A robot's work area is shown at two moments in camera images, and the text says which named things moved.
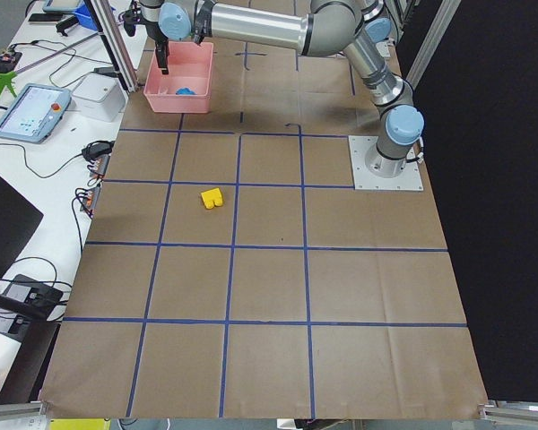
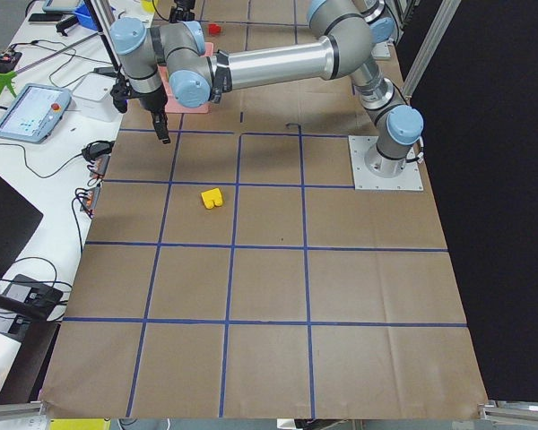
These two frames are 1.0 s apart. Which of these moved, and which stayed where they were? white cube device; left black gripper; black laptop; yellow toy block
Moved: left black gripper
Stayed: yellow toy block; black laptop; white cube device
